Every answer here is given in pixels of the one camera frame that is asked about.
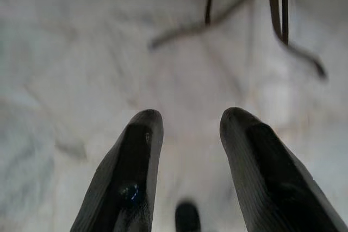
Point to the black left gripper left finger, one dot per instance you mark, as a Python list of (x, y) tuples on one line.
[(127, 177)]

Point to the black robot foot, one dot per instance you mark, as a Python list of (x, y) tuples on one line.
[(187, 217)]

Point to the dark metal chair base bar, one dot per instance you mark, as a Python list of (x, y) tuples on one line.
[(307, 55)]

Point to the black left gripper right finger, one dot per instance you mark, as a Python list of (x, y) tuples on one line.
[(274, 177)]

